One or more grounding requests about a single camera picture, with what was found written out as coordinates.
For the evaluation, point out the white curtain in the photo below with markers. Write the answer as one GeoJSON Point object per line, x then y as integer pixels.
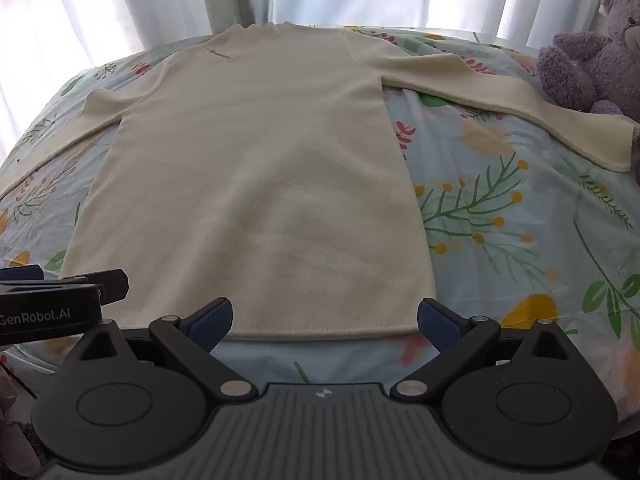
{"type": "Point", "coordinates": [150, 5]}

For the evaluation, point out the floral light blue bed sheet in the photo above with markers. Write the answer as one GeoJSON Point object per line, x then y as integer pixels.
{"type": "Point", "coordinates": [500, 210]}

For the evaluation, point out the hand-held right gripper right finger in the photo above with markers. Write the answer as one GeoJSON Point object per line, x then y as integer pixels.
{"type": "Point", "coordinates": [439, 321]}

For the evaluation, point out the cream knit sweater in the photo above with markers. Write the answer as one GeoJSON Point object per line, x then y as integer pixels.
{"type": "Point", "coordinates": [250, 160]}

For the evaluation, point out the purple teddy bear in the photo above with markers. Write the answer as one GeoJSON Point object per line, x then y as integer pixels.
{"type": "Point", "coordinates": [590, 67]}

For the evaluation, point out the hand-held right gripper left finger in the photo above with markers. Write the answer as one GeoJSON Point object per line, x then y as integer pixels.
{"type": "Point", "coordinates": [212, 321]}

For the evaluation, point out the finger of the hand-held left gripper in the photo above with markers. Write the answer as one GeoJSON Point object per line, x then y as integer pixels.
{"type": "Point", "coordinates": [20, 273]}
{"type": "Point", "coordinates": [102, 284]}

